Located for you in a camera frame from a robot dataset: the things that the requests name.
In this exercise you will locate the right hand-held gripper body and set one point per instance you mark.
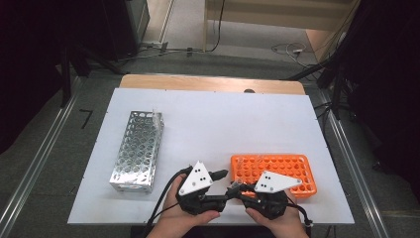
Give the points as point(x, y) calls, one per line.
point(274, 183)

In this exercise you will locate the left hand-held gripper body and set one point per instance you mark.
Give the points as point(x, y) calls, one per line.
point(196, 180)

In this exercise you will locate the orange plastic test tube rack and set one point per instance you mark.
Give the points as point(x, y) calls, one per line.
point(280, 165)

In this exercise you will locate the silver metal test tube rack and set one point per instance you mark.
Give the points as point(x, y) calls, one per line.
point(138, 152)

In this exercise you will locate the person's right hand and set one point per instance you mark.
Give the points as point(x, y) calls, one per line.
point(284, 223)

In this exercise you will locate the person's left hand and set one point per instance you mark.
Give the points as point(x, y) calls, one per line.
point(175, 218)

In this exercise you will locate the person's dark clothing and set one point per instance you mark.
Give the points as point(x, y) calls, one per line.
point(231, 233)

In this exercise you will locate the white table board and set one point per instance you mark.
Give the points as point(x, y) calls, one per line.
point(204, 132)

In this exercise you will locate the wooden table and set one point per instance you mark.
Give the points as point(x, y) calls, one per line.
point(198, 82)

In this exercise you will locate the black metal stand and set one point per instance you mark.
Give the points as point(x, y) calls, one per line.
point(65, 82)
point(336, 92)

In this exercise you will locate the black curtain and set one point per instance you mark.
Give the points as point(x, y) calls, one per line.
point(389, 82)
point(26, 66)

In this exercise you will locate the light wooden shelf unit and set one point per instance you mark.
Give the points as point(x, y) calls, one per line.
point(264, 13)

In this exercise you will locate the dark metal cabinet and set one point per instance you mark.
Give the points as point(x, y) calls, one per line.
point(119, 26)

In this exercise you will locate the metal floor rail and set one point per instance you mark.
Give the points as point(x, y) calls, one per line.
point(39, 155)
point(350, 155)

